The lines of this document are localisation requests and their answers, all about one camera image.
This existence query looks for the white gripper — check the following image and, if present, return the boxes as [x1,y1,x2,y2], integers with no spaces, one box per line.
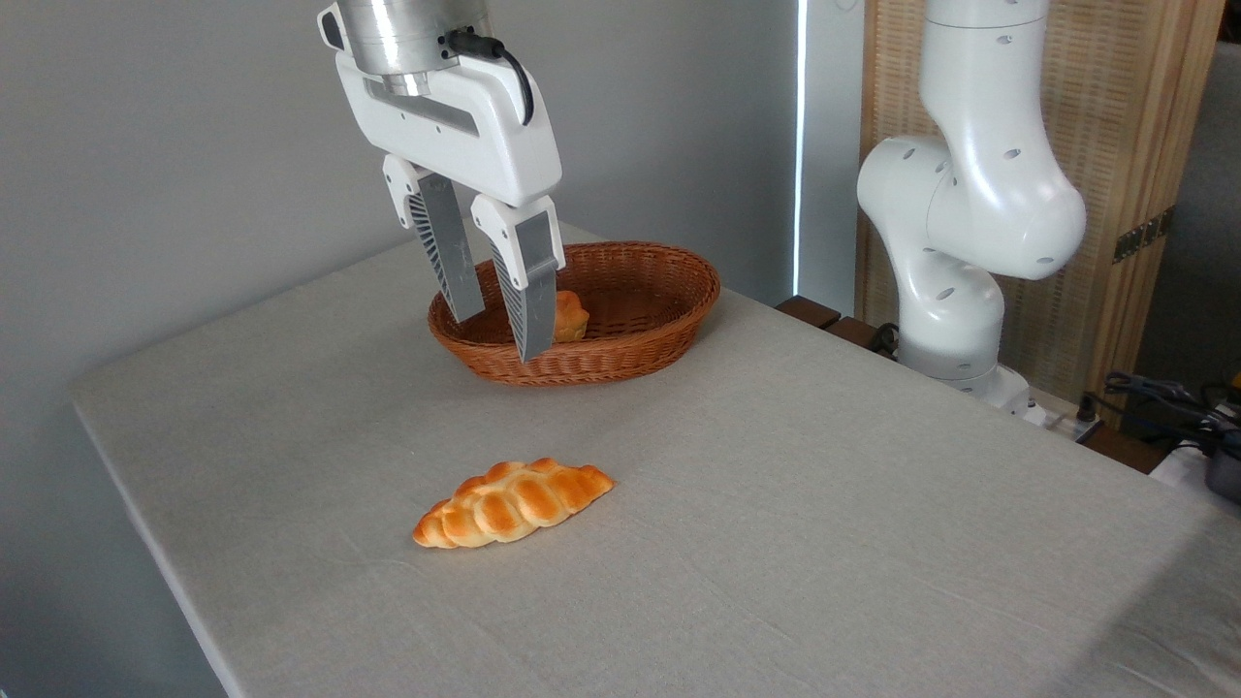
[334,50,567,364]

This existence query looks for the small round bread roll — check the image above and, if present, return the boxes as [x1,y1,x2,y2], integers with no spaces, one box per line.
[555,289,590,344]

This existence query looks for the long braided bread loaf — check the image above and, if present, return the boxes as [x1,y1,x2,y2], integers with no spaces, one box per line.
[412,458,616,551]

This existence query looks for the brown wicker basket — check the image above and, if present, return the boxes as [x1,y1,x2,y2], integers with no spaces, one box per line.
[428,241,721,388]

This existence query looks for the dark brown wooden block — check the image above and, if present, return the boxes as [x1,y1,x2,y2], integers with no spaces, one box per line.
[776,296,843,331]
[824,315,893,358]

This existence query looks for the grey linen tablecloth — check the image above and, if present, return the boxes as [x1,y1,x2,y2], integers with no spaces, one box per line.
[72,218,1241,698]

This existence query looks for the white power strip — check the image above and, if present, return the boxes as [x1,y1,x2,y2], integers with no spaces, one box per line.
[1023,393,1101,442]

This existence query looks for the dark metal screen hinge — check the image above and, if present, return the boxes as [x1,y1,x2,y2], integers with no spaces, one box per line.
[1112,206,1175,266]

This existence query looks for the dark grey device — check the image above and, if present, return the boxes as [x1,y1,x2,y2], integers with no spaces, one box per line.
[1202,431,1241,505]

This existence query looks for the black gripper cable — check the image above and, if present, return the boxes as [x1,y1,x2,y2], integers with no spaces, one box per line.
[444,29,536,127]

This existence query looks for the black cable bundle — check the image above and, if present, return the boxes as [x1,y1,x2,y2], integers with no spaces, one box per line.
[1079,370,1241,457]

